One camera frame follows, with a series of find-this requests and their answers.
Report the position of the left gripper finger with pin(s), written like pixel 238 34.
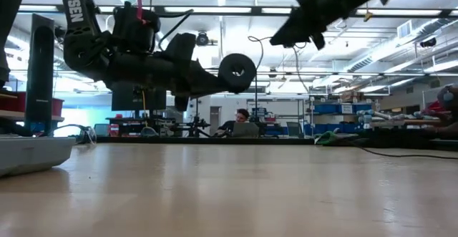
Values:
pixel 211 89
pixel 207 74

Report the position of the grey laptop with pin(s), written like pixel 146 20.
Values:
pixel 246 129

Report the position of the black equipment desk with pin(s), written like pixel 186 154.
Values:
pixel 125 126

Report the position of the wooden shelf board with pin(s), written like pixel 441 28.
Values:
pixel 10 115

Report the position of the ceiling air vent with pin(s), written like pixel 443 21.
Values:
pixel 404 30

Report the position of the grey storage rack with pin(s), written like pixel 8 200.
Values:
pixel 311 119

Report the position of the red plastic bin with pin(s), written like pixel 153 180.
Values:
pixel 58 107
pixel 12 102

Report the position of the grey green work glove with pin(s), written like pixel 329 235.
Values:
pixel 323 138

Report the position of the person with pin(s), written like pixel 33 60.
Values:
pixel 241 117
pixel 447 122

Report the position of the yellow hanging hook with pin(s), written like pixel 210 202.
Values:
pixel 368 15

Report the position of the black tripod rig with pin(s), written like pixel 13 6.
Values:
pixel 197 126

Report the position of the white pillar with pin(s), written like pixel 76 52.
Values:
pixel 204 115

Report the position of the black upright frame post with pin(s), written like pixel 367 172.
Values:
pixel 39 86

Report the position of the blue storage bin row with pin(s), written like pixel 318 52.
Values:
pixel 340 129

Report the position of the grey plastic tray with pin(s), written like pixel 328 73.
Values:
pixel 32 154

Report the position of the black monitor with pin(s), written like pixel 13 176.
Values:
pixel 125 101

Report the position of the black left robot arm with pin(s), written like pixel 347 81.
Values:
pixel 125 65

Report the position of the black overhead beam with lights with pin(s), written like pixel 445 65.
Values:
pixel 214 10

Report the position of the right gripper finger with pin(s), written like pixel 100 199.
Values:
pixel 286 38
pixel 296 20

